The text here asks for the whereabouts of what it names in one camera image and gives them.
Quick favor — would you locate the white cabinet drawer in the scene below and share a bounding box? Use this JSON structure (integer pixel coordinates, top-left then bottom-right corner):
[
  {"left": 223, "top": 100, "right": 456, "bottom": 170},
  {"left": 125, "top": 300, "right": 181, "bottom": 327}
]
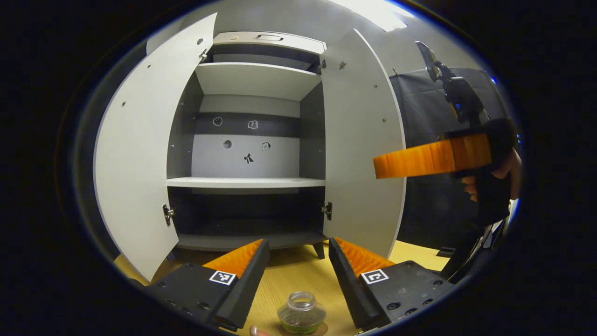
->
[{"left": 212, "top": 31, "right": 327, "bottom": 55}]

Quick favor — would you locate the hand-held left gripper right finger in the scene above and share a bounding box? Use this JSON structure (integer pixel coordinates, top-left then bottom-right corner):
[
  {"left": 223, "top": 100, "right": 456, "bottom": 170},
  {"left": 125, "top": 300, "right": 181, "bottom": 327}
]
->
[{"left": 329, "top": 237, "right": 455, "bottom": 329}]

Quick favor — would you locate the green label plastic bottle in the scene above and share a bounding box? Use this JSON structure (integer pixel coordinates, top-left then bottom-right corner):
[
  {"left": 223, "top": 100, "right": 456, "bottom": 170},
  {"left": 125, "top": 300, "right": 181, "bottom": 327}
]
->
[{"left": 278, "top": 292, "right": 326, "bottom": 335}]

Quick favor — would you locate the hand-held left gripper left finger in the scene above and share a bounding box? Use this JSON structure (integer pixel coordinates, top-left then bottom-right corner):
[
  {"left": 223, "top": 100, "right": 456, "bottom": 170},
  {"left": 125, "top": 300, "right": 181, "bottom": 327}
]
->
[{"left": 145, "top": 239, "right": 270, "bottom": 331}]

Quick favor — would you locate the white and grey cabinet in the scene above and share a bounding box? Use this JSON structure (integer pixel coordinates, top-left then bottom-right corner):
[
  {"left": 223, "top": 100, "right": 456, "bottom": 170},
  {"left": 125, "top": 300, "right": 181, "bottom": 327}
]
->
[{"left": 93, "top": 12, "right": 406, "bottom": 282}]

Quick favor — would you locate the black backdrop cloth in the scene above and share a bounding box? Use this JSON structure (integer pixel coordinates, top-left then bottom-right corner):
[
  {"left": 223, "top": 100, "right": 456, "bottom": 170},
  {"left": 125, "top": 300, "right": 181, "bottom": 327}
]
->
[{"left": 389, "top": 68, "right": 511, "bottom": 250}]

